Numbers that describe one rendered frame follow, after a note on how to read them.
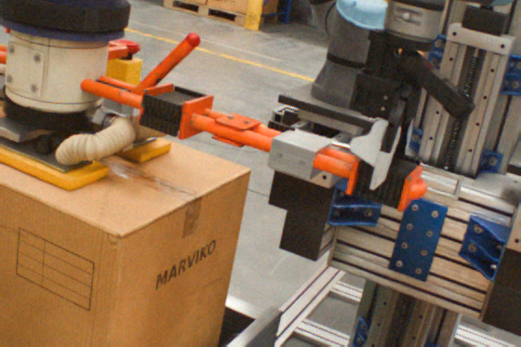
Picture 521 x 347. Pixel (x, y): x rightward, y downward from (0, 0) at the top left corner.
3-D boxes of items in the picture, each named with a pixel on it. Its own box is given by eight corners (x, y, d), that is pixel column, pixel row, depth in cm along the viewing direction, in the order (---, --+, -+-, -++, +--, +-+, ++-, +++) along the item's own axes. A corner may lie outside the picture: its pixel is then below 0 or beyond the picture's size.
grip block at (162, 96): (134, 126, 112) (139, 89, 110) (167, 114, 121) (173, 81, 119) (179, 141, 109) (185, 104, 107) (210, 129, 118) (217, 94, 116)
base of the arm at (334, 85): (324, 86, 169) (332, 45, 166) (385, 103, 163) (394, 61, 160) (300, 95, 155) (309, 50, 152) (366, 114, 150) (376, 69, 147)
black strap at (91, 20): (-34, 7, 115) (-34, -17, 114) (59, 2, 135) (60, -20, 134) (70, 37, 106) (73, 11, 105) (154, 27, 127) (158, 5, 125)
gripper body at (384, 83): (363, 105, 105) (380, 25, 102) (419, 122, 102) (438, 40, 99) (346, 113, 99) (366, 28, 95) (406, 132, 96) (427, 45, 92)
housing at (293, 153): (264, 166, 105) (271, 137, 104) (284, 156, 111) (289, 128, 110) (309, 181, 103) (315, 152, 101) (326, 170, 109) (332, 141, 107)
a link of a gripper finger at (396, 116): (380, 155, 98) (401, 98, 100) (393, 159, 98) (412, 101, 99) (376, 147, 94) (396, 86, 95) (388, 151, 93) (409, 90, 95)
